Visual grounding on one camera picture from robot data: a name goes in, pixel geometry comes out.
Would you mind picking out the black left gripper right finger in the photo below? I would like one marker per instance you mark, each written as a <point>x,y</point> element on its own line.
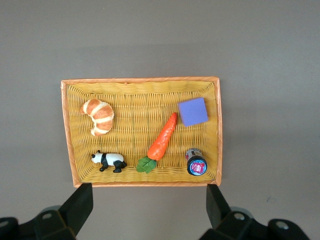
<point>232,225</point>

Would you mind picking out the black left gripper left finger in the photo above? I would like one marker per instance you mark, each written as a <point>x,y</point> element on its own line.
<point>62,220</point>

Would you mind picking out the brown wicker basket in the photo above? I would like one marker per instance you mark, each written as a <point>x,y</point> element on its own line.
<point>135,130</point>

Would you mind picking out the small jar with printed lid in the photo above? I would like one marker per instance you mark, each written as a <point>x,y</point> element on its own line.
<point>196,166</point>

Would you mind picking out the toy panda figure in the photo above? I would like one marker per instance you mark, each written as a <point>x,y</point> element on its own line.
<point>112,158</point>

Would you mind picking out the orange toy carrot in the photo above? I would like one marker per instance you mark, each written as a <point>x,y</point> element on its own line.
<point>163,137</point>

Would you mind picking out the toy croissant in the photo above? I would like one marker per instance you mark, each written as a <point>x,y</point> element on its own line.
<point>101,115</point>

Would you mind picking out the purple foam cube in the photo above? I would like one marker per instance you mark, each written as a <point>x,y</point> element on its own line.
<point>193,111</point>

